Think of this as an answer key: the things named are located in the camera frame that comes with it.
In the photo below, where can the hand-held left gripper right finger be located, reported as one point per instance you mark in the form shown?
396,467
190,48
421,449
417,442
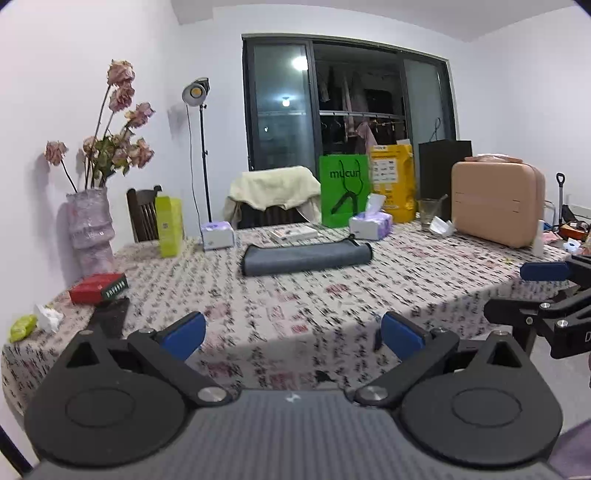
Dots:
402,337

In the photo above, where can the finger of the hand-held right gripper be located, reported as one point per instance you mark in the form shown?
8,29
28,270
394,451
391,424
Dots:
544,271
517,311

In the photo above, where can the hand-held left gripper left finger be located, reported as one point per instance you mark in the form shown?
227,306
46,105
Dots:
183,336

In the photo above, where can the white bottle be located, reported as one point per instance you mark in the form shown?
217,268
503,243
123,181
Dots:
538,239

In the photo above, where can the clutter of small things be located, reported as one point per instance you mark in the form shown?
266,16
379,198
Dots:
570,233

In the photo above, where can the black flat object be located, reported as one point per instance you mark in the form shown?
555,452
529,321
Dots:
111,318

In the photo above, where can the pink hard case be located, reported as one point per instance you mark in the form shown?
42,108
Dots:
498,203

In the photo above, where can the red box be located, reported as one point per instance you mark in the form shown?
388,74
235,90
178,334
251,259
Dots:
98,288

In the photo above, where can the purple white tissue box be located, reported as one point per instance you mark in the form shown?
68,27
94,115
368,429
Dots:
371,224
218,235

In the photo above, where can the white paper scrap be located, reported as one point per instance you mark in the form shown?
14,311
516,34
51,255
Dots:
442,227

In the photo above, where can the yellow-green box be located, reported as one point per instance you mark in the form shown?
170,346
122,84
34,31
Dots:
169,226

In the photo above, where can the printed tablecloth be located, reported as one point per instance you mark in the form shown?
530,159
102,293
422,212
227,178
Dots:
295,300

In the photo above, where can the glass cup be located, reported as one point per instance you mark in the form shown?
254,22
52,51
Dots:
428,211

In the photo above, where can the dark wooden chair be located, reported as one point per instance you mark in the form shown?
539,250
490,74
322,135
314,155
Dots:
143,212

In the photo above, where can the crumpled white tissue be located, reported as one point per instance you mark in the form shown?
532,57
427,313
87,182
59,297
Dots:
48,317

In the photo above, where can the purple textured vase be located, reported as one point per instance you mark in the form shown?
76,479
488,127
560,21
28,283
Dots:
90,230

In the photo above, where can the flat white box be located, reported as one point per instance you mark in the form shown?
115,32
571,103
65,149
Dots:
294,233

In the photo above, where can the yellow paper bag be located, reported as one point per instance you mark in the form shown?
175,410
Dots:
392,180

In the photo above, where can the green paper bag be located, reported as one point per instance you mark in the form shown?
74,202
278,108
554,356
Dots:
344,189

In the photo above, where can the crumpled green wrapper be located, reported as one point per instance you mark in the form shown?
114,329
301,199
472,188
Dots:
23,327

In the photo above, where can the cream cloth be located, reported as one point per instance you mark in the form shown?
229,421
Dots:
272,187

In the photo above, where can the dried pink flowers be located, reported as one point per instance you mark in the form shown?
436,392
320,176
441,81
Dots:
117,138

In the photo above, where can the studio light on stand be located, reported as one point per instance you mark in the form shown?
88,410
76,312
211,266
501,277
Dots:
196,92

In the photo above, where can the dark glass window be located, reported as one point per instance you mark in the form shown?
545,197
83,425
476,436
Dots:
286,106

